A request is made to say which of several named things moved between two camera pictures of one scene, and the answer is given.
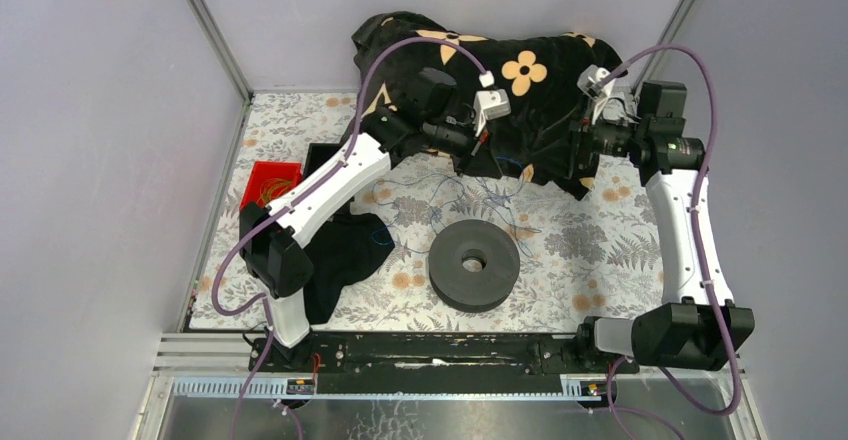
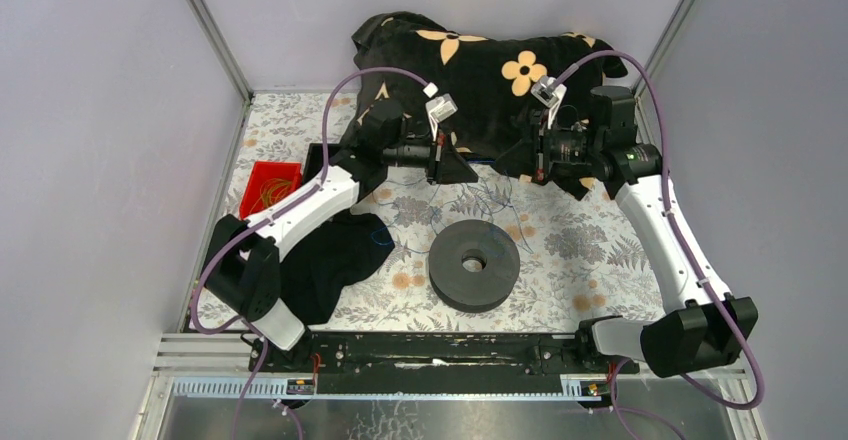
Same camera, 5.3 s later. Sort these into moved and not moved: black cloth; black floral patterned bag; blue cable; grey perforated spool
Moved: blue cable
Not moved: black cloth; grey perforated spool; black floral patterned bag
